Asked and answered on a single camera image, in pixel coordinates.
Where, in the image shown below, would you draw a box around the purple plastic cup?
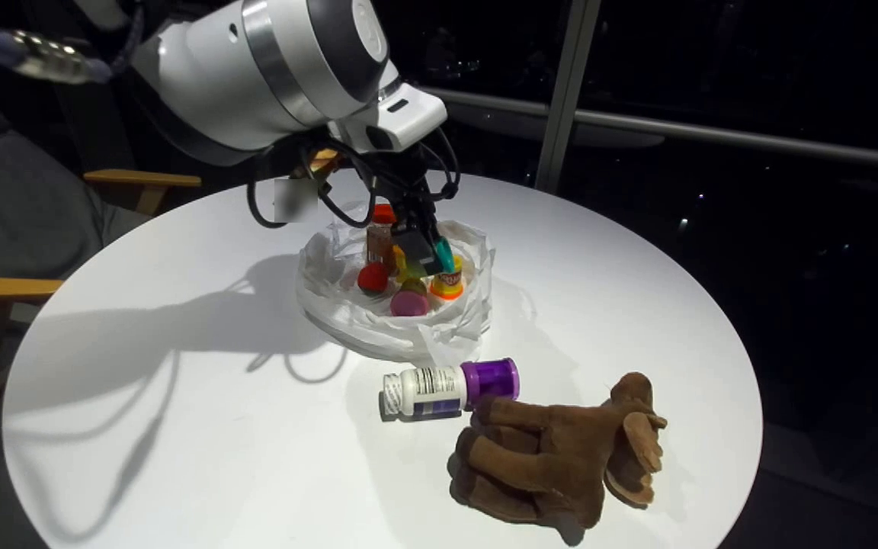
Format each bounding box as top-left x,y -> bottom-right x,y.
458,353 -> 525,410

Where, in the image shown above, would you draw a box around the grey window post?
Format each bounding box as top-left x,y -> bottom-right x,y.
532,0 -> 606,194

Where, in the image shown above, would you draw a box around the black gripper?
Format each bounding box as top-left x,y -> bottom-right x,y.
360,139 -> 450,273

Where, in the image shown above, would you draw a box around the white pill bottle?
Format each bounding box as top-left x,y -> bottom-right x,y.
376,362 -> 468,424

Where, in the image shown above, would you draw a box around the brown plush toy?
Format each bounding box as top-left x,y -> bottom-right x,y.
448,369 -> 670,549

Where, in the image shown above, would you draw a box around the grey chair wooden armrests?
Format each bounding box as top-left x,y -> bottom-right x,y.
0,57 -> 209,464

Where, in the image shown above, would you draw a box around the grey window rail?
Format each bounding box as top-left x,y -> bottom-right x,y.
426,86 -> 878,178

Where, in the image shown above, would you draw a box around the red round toy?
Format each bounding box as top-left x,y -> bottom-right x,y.
355,260 -> 394,298

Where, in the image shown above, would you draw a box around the clear plastic bowl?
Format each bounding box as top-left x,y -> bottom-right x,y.
291,197 -> 495,372

